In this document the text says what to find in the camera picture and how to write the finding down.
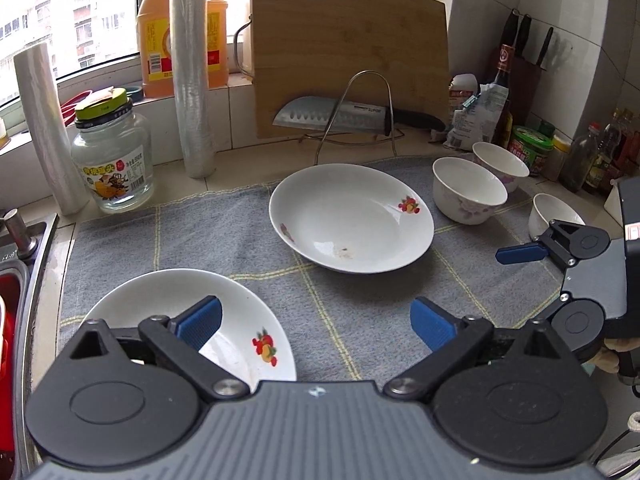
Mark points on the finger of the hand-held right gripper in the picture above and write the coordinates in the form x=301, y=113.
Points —
x=520, y=254
x=547, y=316

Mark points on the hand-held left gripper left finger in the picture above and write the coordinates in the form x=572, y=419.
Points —
x=202, y=320

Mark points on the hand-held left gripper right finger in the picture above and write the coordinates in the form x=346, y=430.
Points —
x=432, y=327

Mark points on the white plate with fruit print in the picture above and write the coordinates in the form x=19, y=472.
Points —
x=250, y=310
x=350, y=210

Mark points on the white bowl with pink flowers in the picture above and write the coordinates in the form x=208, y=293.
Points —
x=550, y=210
x=465, y=185
x=500, y=160

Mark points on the person's right hand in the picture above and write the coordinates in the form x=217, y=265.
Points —
x=607, y=357

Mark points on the grey checked towel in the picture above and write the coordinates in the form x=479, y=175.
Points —
x=350, y=310

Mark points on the bottle with yellow lid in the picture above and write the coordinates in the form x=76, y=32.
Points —
x=556, y=160

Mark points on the green label sauce bottle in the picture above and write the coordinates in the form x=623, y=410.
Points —
x=600, y=165

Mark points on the printed snack bag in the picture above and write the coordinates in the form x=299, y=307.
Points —
x=475, y=120

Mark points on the dark knife block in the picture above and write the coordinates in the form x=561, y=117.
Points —
x=525, y=87

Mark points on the steel sink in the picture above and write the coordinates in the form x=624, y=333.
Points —
x=42, y=270

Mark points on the white packet with red label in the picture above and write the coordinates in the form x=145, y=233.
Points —
x=462, y=90

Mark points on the dark soy sauce bottle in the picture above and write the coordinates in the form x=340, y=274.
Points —
x=502, y=75

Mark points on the glass jar with green lid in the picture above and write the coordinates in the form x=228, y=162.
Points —
x=110, y=160

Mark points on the red plastic basin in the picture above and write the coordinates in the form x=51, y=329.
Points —
x=7, y=300

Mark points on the blue plastic bowl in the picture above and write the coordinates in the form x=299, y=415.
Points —
x=132, y=92

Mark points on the tall plastic wrap roll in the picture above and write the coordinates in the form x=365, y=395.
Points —
x=192, y=75

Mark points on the short plastic wrap roll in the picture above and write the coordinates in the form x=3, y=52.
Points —
x=45, y=125

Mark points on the red plastic bowl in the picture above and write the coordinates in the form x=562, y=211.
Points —
x=72, y=102

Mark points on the wooden cutting board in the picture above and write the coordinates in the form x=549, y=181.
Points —
x=350, y=25

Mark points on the orange oil jug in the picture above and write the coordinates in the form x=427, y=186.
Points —
x=155, y=35

